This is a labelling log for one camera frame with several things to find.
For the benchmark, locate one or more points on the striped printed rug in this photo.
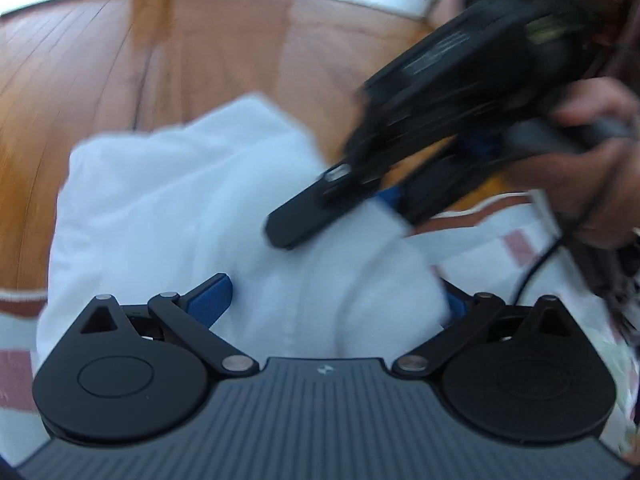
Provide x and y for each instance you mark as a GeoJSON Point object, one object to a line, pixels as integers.
{"type": "Point", "coordinates": [480, 255]}

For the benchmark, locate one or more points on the white sweatshirt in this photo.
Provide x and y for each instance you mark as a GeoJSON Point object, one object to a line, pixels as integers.
{"type": "Point", "coordinates": [175, 200]}

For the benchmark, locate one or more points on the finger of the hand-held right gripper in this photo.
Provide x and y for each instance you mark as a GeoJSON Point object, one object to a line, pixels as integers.
{"type": "Point", "coordinates": [300, 220]}
{"type": "Point", "coordinates": [392, 205]}

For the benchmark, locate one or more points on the pale pink cloth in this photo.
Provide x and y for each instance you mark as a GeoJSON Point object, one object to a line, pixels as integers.
{"type": "Point", "coordinates": [447, 7]}

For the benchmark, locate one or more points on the person's right hand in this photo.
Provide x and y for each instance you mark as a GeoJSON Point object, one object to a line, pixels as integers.
{"type": "Point", "coordinates": [600, 185]}

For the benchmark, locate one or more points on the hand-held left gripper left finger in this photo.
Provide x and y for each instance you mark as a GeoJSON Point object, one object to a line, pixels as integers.
{"type": "Point", "coordinates": [215, 300]}

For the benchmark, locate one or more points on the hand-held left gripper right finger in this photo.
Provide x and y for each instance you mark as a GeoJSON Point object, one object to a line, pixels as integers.
{"type": "Point", "coordinates": [456, 305]}

